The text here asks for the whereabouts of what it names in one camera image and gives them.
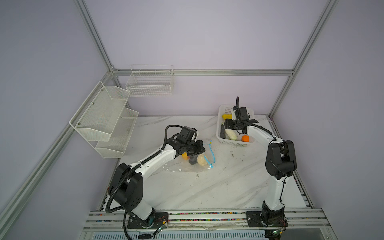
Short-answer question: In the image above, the yellow orange fruit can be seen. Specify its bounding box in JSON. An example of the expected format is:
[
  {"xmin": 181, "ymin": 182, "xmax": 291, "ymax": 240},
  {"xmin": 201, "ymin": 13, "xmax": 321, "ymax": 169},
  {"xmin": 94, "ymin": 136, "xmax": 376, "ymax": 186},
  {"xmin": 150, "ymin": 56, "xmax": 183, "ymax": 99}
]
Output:
[{"xmin": 182, "ymin": 153, "xmax": 190, "ymax": 160}]

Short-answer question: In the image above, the black round food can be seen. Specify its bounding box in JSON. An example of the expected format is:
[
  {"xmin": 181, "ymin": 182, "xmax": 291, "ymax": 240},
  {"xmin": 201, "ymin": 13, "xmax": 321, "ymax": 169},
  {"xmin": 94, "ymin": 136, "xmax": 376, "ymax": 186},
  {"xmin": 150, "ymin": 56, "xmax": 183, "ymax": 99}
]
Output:
[{"xmin": 189, "ymin": 155, "xmax": 199, "ymax": 165}]

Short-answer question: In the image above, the clear zip top bag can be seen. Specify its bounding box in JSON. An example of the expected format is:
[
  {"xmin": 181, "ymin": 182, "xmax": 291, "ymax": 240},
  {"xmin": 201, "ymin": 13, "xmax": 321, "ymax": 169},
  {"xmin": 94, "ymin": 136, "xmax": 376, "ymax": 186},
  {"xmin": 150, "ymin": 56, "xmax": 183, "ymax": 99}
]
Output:
[{"xmin": 163, "ymin": 141, "xmax": 216, "ymax": 173}]

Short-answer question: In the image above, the beige potato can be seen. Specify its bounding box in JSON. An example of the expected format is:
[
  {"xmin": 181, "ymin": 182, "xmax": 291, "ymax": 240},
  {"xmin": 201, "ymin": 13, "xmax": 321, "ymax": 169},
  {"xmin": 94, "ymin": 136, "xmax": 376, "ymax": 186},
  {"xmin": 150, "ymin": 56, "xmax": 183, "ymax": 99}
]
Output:
[{"xmin": 197, "ymin": 155, "xmax": 208, "ymax": 166}]

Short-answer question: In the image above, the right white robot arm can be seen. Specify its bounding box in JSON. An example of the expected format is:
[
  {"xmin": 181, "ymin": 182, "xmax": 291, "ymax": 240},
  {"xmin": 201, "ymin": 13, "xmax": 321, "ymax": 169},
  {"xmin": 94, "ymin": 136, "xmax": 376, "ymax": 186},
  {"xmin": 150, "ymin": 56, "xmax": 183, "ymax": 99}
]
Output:
[{"xmin": 224, "ymin": 119, "xmax": 297, "ymax": 212}]

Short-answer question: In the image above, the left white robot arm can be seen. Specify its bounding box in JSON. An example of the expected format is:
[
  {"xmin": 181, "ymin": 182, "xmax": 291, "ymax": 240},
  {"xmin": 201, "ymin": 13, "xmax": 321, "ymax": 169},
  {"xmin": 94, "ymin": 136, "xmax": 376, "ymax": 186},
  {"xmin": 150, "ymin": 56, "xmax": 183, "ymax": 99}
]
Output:
[{"xmin": 105, "ymin": 138, "xmax": 206, "ymax": 222}]

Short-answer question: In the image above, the white plastic food basket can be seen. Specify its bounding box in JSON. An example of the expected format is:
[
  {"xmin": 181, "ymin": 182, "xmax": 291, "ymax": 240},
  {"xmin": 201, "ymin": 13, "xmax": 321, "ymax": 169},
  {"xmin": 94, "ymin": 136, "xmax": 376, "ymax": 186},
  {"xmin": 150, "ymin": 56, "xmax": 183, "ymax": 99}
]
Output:
[{"xmin": 216, "ymin": 105, "xmax": 256, "ymax": 147}]

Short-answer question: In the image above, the white radish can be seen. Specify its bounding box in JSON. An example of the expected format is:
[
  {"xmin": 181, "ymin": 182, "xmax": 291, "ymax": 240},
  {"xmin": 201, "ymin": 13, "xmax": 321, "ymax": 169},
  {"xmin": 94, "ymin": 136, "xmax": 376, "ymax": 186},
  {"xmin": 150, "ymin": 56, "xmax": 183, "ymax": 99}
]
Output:
[{"xmin": 225, "ymin": 129, "xmax": 237, "ymax": 141}]

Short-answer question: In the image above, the yellow corn cob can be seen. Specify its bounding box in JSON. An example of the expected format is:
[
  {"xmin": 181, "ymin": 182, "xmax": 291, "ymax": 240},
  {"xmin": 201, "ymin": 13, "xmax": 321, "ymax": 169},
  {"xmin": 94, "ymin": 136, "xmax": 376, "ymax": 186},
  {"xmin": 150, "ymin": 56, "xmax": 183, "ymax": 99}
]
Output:
[{"xmin": 222, "ymin": 114, "xmax": 233, "ymax": 120}]

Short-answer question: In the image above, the orange tangerine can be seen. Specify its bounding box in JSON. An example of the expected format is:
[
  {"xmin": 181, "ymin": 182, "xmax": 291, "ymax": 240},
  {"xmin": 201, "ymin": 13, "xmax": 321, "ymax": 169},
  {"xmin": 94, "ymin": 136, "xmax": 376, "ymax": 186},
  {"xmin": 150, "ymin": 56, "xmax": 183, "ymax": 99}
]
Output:
[{"xmin": 241, "ymin": 135, "xmax": 250, "ymax": 143}]

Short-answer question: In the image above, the white mesh two-tier shelf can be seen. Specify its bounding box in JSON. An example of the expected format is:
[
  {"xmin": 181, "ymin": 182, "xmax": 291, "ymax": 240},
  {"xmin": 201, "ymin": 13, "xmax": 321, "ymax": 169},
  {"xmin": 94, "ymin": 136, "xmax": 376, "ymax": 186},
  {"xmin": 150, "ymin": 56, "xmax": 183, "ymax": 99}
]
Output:
[{"xmin": 69, "ymin": 82, "xmax": 139, "ymax": 159}]

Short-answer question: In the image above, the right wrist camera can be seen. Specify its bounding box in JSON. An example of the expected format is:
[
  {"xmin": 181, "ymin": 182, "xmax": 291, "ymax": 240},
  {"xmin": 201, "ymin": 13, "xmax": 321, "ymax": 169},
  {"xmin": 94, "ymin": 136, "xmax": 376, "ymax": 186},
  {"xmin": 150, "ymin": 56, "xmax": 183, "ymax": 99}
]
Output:
[{"xmin": 232, "ymin": 106, "xmax": 250, "ymax": 121}]

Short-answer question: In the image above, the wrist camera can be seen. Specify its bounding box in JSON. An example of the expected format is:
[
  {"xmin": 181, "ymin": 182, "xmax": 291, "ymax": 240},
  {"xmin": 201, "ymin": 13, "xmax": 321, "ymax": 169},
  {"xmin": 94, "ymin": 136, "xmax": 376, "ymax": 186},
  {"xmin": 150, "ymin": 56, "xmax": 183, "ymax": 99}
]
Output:
[
  {"xmin": 232, "ymin": 106, "xmax": 250, "ymax": 121},
  {"xmin": 178, "ymin": 126, "xmax": 198, "ymax": 142}
]

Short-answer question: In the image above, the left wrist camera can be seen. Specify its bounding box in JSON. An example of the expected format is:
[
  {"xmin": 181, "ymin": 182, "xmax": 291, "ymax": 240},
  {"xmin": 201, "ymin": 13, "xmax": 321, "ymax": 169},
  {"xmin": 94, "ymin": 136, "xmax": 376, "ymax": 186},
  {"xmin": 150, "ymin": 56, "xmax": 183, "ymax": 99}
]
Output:
[{"xmin": 178, "ymin": 126, "xmax": 198, "ymax": 142}]

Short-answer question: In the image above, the left black corrugated cable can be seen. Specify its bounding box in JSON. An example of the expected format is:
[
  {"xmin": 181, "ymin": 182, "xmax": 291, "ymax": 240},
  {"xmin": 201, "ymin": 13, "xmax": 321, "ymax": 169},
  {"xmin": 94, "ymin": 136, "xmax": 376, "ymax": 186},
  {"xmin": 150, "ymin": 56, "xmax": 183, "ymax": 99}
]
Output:
[{"xmin": 104, "ymin": 124, "xmax": 184, "ymax": 240}]

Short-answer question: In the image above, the white wire wall basket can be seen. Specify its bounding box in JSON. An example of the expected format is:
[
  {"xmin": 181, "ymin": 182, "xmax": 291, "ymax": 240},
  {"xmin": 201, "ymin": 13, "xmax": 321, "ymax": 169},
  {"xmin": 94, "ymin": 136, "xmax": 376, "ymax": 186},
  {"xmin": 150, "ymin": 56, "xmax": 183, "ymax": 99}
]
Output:
[{"xmin": 126, "ymin": 65, "xmax": 175, "ymax": 97}]

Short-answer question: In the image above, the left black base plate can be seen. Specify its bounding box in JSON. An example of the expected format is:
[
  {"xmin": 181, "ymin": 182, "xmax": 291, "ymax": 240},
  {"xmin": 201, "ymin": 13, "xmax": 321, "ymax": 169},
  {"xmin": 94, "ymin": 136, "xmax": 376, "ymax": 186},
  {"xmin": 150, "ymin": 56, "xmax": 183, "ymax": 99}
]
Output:
[{"xmin": 127, "ymin": 212, "xmax": 169, "ymax": 230}]

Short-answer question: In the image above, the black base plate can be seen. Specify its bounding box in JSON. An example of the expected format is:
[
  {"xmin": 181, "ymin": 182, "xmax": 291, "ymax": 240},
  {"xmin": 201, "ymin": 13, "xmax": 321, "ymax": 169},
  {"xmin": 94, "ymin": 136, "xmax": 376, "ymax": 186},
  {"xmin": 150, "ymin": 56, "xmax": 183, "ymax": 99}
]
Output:
[
  {"xmin": 127, "ymin": 212, "xmax": 169, "ymax": 230},
  {"xmin": 246, "ymin": 211, "xmax": 288, "ymax": 228}
]

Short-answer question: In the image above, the aluminium frame back bar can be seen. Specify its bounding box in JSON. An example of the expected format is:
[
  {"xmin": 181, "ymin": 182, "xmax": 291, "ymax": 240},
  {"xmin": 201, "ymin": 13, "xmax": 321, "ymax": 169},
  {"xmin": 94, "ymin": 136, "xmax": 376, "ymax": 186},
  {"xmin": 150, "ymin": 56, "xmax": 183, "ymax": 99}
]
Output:
[{"xmin": 114, "ymin": 69, "xmax": 295, "ymax": 77}]

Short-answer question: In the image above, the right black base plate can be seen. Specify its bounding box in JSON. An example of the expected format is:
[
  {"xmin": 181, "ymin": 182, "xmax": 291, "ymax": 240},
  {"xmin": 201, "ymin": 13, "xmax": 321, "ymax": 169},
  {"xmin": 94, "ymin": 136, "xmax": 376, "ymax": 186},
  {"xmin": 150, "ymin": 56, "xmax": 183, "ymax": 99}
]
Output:
[{"xmin": 246, "ymin": 211, "xmax": 288, "ymax": 228}]

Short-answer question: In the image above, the aluminium front rail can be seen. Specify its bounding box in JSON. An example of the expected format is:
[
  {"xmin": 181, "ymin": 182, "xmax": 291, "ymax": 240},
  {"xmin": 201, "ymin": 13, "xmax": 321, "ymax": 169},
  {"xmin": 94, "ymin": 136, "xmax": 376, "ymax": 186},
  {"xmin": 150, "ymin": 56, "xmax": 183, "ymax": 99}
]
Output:
[{"xmin": 80, "ymin": 208, "xmax": 337, "ymax": 240}]

